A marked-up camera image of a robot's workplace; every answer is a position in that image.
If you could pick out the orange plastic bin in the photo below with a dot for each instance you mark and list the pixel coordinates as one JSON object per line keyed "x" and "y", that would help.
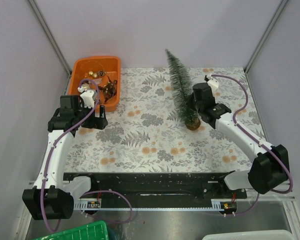
{"x": 112, "y": 67}

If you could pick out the small gold ornament cluster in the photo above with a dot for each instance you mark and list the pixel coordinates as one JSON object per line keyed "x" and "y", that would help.
{"x": 96, "y": 74}

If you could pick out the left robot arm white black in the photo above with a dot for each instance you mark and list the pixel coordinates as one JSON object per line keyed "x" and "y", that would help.
{"x": 50, "y": 198}

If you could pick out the small green christmas tree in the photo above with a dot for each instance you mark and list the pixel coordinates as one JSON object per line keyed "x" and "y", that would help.
{"x": 181, "y": 87}

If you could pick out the green plastic crate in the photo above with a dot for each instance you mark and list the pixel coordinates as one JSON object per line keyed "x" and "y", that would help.
{"x": 93, "y": 231}

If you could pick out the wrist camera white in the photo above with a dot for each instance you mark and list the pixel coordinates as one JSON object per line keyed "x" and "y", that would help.
{"x": 212, "y": 82}
{"x": 89, "y": 97}

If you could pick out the white slotted cable duct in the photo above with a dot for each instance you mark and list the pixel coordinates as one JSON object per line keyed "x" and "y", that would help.
{"x": 149, "y": 203}

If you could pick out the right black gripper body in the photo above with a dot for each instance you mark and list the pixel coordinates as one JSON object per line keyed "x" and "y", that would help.
{"x": 193, "y": 105}

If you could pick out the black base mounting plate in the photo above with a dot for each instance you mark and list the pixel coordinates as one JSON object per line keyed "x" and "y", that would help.
{"x": 128, "y": 186}

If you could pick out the brown leaf decoration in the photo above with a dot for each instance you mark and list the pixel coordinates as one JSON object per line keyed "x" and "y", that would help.
{"x": 109, "y": 90}

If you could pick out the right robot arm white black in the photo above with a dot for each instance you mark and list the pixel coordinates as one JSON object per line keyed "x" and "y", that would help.
{"x": 270, "y": 164}

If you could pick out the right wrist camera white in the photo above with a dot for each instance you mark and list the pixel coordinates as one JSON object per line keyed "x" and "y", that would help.
{"x": 212, "y": 82}

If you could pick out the gold striped bauble ornament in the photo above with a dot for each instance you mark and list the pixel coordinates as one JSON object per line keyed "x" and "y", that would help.
{"x": 83, "y": 88}

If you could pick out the floral patterned table mat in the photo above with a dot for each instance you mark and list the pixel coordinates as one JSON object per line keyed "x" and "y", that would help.
{"x": 144, "y": 135}

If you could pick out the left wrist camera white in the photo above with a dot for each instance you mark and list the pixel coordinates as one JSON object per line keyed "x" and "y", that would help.
{"x": 89, "y": 97}

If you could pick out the white plastic container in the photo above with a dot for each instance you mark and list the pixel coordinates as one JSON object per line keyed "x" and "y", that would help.
{"x": 252, "y": 235}

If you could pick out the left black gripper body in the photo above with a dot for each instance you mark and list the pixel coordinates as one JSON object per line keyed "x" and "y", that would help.
{"x": 95, "y": 122}

